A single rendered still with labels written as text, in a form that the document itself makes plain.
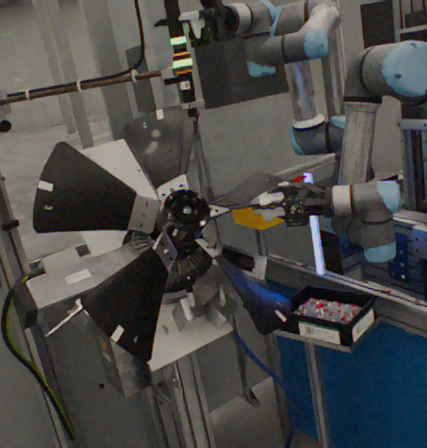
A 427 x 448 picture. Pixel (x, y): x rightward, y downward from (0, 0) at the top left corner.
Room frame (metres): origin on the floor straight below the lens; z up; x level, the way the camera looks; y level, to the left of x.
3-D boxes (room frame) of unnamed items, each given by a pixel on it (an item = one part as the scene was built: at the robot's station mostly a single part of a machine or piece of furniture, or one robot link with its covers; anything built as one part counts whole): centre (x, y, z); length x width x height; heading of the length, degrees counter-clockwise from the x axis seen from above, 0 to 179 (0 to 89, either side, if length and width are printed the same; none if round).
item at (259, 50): (1.53, -0.23, 1.54); 0.11 x 0.08 x 0.11; 65
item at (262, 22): (1.54, -0.21, 1.64); 0.11 x 0.08 x 0.09; 131
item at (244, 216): (1.79, -0.16, 1.02); 0.16 x 0.10 x 0.11; 31
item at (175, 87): (1.36, 0.01, 1.50); 0.09 x 0.07 x 0.10; 66
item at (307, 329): (1.31, -0.26, 0.85); 0.22 x 0.17 x 0.07; 46
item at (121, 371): (1.53, 0.36, 0.73); 0.15 x 0.09 x 0.22; 31
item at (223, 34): (1.44, -0.09, 1.63); 0.12 x 0.08 x 0.09; 131
